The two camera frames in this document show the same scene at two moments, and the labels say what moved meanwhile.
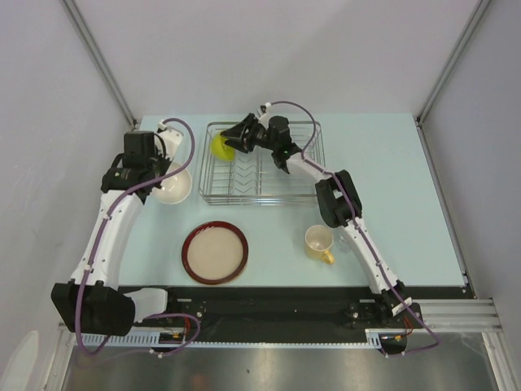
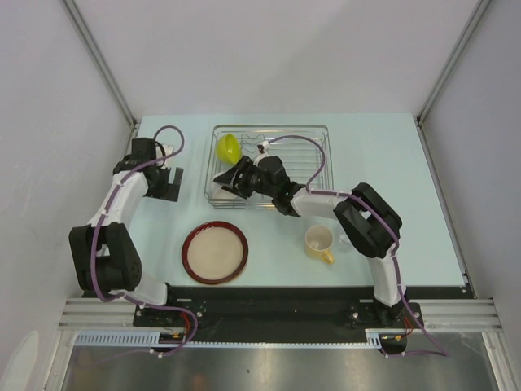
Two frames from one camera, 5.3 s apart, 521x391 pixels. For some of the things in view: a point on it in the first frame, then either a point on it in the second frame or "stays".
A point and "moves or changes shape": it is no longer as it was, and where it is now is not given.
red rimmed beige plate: (214, 252) stays
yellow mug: (318, 239) stays
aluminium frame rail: (471, 315) stays
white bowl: (176, 189) moves or changes shape
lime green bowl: (220, 151) moves or changes shape
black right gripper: (239, 138) → (250, 165)
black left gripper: (164, 160) → (168, 191)
